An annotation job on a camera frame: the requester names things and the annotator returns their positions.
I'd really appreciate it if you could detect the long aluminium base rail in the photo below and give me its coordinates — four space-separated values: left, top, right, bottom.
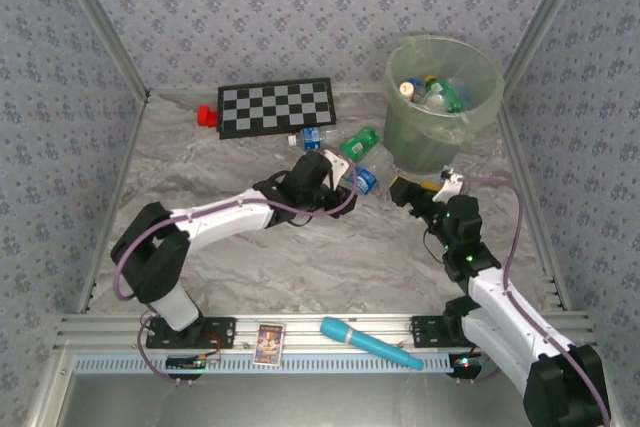
52 311 599 354

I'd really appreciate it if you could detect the blue marker pen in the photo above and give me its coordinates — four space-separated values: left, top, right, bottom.
319 316 425 372

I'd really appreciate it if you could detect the translucent green bin liner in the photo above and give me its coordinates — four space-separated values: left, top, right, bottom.
383 34 506 146

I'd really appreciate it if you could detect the large green bottle yellow cap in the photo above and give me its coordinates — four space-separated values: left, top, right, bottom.
423 74 465 114

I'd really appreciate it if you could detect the black grey checkerboard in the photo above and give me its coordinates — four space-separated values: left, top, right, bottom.
217 77 337 141

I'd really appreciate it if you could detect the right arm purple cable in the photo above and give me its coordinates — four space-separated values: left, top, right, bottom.
457 175 612 427

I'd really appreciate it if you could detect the small circuit board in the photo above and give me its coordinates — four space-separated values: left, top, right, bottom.
165 352 222 373
451 353 489 372

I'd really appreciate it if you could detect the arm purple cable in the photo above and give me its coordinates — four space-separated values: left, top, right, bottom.
112 161 360 384
457 175 612 427

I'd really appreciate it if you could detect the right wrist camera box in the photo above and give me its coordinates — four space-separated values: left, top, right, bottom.
431 165 465 204

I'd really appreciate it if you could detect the small picture card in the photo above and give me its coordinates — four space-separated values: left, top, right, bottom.
252 322 286 367

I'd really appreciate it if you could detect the aluminium frame post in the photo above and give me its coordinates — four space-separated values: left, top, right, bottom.
49 0 152 101
501 0 597 94

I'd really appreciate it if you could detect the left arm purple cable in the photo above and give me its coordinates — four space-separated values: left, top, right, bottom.
112 161 360 384

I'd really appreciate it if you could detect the slotted blue cable duct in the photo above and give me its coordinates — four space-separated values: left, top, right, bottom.
73 352 454 375

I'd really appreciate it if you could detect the green plastic bin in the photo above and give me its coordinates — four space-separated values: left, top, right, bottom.
383 34 506 176

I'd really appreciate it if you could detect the clear bottle blue label white cap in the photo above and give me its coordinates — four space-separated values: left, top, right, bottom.
349 145 397 198
287 125 341 152

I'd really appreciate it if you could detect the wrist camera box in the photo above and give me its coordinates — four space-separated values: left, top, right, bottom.
431 165 465 204
321 147 354 182

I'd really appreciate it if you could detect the red plastic block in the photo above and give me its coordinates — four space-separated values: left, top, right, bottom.
196 104 220 129

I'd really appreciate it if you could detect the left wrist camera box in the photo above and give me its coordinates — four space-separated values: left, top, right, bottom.
321 147 354 182

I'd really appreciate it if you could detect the aluminium table side rail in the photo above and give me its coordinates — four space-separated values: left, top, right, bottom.
77 91 151 314
499 104 572 311

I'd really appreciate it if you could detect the green bottle white label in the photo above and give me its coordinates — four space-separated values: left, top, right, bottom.
339 127 382 158

